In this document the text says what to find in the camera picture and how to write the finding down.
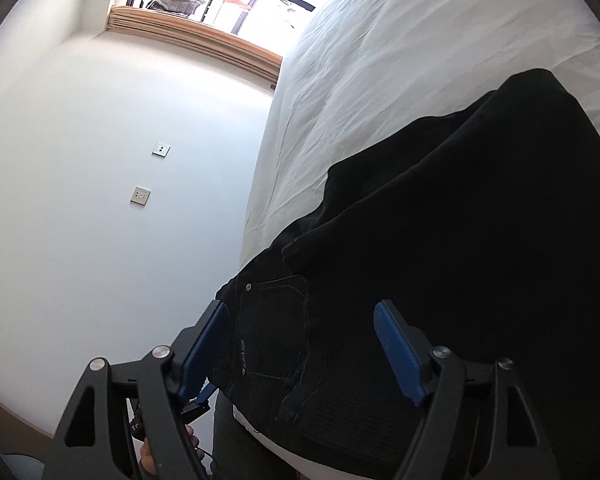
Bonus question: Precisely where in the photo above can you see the black denim pants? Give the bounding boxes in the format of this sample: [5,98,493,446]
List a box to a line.
[211,68,600,479]

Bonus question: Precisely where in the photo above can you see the person's left hand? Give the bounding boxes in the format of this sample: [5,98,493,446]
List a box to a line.
[138,424,204,476]

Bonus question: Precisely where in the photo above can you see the white bed sheet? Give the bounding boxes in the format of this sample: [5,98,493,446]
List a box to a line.
[240,0,600,262]

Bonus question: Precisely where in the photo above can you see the lower white wall socket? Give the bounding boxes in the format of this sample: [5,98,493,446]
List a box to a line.
[130,186,150,206]

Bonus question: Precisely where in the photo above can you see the white wall socket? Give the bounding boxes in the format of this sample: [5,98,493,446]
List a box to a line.
[151,143,171,157]
[130,186,150,206]

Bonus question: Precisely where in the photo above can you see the upper white wall socket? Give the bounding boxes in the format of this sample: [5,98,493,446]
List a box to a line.
[151,143,171,157]

